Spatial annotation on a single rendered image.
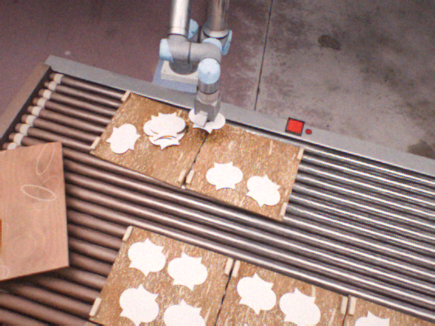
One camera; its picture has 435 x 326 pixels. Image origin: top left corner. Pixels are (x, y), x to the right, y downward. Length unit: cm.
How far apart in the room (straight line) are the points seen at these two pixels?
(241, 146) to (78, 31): 219
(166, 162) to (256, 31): 207
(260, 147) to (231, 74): 153
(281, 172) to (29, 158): 99
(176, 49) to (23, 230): 83
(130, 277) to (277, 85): 207
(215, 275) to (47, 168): 74
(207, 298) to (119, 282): 32
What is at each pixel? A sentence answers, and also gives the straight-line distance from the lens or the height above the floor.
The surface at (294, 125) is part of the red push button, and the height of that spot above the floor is 93.
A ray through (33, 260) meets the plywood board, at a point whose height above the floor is 104.
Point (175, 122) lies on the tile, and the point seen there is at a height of 98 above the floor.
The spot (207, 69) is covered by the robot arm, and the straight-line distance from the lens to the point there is 144.
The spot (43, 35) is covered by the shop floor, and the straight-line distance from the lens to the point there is 371.
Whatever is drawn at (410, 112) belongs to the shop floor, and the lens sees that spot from 343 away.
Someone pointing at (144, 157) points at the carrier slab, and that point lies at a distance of 178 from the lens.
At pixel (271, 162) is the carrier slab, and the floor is 94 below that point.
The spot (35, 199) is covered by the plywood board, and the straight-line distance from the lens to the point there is 167.
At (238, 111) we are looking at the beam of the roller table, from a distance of 193.
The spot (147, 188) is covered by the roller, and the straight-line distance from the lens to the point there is 173.
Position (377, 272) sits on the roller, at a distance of 174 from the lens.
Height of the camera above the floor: 247
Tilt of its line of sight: 60 degrees down
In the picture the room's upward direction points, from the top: 4 degrees clockwise
